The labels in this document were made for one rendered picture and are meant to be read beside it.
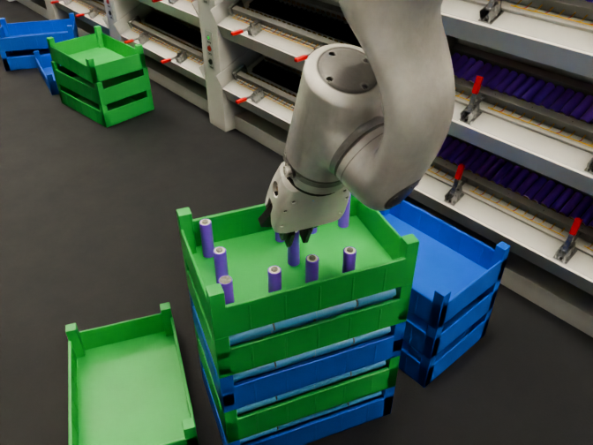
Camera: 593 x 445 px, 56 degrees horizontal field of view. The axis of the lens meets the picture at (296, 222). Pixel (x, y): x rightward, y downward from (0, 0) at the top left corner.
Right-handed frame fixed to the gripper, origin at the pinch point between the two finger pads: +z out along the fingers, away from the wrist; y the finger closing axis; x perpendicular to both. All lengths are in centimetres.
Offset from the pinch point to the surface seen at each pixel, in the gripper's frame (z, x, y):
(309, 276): 0.5, -7.3, -0.5
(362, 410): 28.0, -23.3, 8.8
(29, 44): 109, 162, -42
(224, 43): 55, 94, 19
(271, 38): 39, 78, 27
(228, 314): -0.6, -9.9, -12.9
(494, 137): 11, 15, 49
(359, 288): 1.0, -10.6, 6.0
